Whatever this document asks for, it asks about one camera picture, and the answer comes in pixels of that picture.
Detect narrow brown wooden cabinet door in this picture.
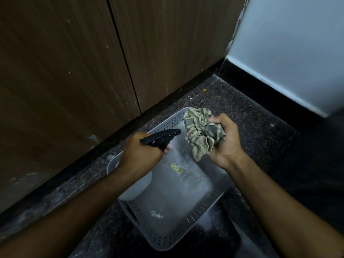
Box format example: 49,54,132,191
107,0,248,114

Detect person's right hand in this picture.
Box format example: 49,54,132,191
185,113,244,170

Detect grey perforated plastic basket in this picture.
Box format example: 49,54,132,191
117,107,235,252

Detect person's left forearm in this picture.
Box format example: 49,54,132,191
0,158,132,258

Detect beige patterned cloth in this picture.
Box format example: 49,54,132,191
183,107,226,162

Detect person's left hand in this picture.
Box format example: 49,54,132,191
118,132,173,175

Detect wide brown wooden cabinet door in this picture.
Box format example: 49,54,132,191
0,0,142,214

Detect person's right forearm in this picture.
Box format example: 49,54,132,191
224,152,344,258

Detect white spray bottle black trigger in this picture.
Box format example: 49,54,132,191
107,128,182,201

